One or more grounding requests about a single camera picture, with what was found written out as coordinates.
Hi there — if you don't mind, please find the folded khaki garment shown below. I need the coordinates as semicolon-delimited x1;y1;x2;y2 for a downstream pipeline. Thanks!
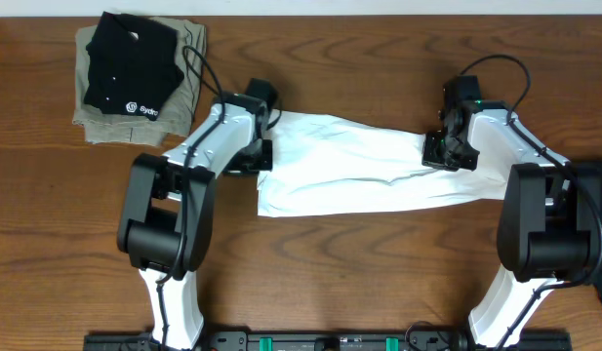
72;17;207;146

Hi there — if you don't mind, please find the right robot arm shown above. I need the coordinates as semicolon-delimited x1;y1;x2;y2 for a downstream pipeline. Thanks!
407;97;602;350

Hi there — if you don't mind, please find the folded black polo shirt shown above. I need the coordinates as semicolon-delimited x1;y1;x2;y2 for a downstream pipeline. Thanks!
84;12;184;121

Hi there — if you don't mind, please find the white t-shirt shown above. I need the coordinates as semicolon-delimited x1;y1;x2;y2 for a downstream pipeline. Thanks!
257;111;508;217

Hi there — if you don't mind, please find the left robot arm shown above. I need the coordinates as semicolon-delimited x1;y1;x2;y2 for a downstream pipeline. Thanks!
117;90;278;350

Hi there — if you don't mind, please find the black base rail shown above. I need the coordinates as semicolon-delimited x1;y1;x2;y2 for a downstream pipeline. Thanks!
83;328;573;351

